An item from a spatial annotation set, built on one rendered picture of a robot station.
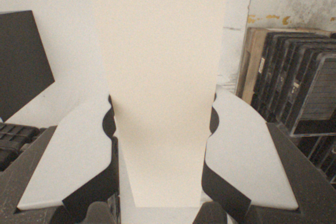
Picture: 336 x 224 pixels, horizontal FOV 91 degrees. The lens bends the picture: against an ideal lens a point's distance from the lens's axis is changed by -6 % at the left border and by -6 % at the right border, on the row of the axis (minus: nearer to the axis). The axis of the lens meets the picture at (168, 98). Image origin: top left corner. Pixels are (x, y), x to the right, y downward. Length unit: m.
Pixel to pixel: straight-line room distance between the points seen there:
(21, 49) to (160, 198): 0.48
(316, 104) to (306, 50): 0.31
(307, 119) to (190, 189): 1.02
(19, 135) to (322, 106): 1.32
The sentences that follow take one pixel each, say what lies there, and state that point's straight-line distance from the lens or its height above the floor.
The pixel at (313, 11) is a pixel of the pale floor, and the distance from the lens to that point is 1.51.
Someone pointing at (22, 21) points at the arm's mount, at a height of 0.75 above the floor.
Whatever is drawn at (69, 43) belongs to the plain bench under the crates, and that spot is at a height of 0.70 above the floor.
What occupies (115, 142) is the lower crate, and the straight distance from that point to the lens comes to 0.71.
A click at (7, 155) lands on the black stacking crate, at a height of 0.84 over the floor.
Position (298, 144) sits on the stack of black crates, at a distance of 1.45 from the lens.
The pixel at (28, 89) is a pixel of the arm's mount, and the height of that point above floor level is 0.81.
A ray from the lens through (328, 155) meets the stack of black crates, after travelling 1.45.
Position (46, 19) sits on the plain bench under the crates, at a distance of 0.60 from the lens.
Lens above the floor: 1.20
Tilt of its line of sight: 60 degrees down
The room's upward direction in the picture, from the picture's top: 180 degrees counter-clockwise
